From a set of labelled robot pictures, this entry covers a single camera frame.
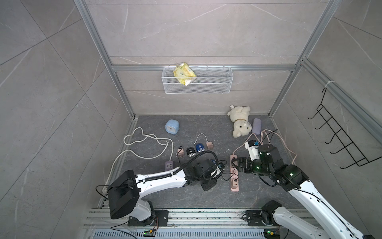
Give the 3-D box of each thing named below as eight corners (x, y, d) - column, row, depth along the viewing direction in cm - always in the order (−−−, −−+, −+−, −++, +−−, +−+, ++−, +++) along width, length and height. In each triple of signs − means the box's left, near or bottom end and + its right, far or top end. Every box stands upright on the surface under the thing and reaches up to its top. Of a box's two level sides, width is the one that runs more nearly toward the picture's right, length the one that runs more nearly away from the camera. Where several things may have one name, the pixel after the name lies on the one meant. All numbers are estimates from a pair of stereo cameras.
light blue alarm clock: (166, 132, 111) (164, 125, 104) (170, 125, 115) (169, 118, 109) (176, 135, 109) (175, 128, 103) (180, 127, 114) (179, 120, 107)
